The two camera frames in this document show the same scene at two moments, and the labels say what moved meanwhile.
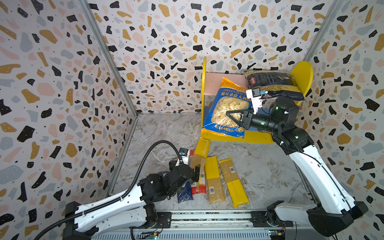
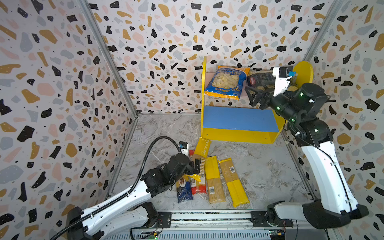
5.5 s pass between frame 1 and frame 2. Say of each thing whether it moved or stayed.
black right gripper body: moved
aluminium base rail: stayed
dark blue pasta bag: stayed
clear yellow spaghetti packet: stayed
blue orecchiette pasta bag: moved
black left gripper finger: moved
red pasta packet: stayed
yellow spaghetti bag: stayed
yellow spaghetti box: stayed
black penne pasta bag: stayed
